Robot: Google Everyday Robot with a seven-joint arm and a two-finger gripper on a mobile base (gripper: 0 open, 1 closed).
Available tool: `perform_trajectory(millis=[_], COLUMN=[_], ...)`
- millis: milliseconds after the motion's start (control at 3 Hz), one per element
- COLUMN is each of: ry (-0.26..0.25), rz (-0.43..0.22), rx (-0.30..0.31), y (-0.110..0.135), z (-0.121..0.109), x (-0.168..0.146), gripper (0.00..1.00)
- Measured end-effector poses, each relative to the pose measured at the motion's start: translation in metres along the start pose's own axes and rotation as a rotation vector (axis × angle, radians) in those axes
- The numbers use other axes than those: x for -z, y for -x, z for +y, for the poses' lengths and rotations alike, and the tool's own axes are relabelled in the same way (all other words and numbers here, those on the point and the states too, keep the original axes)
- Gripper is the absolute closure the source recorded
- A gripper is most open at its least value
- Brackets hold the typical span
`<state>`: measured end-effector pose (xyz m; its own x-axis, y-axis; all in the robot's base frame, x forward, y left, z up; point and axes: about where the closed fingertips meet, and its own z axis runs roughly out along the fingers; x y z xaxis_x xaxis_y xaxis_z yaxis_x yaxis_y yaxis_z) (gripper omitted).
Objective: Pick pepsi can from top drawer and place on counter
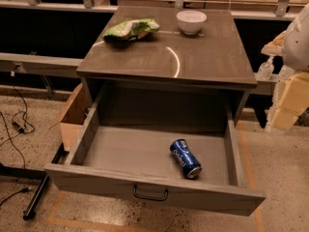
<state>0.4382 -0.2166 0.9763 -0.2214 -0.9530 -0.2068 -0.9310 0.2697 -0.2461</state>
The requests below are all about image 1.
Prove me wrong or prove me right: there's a black floor cable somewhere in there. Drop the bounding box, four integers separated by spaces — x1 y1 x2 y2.
0 63 36 207

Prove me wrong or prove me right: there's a grey cabinet with counter top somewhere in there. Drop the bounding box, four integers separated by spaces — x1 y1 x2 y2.
77 6 257 120

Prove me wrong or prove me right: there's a cardboard box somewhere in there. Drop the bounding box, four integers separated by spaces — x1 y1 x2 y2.
50 83 89 152

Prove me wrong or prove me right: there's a white bowl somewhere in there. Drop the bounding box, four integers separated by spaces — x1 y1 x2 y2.
177 10 207 35

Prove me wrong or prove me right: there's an open grey top drawer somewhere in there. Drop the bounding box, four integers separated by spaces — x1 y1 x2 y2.
45 86 265 216

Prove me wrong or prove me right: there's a black drawer handle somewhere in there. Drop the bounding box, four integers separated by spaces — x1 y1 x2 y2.
132 185 169 202

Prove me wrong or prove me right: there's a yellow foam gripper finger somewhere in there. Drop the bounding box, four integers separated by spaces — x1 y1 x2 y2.
266 72 309 132

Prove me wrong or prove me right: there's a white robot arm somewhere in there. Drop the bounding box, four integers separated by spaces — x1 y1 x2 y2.
262 4 309 133

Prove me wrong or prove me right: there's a grey shelf rail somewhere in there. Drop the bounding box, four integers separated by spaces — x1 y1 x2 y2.
0 52 82 78

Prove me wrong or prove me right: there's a blue pepsi can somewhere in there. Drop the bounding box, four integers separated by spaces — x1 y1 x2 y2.
170 139 202 179

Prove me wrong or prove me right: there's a green chip bag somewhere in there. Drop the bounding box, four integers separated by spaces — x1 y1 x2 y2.
102 18 160 41

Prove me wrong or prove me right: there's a clear bottle left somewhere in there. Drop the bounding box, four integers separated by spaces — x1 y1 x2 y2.
257 56 274 80

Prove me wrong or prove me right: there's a black metal floor bar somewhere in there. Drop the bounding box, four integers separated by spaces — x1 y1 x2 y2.
0 163 50 220

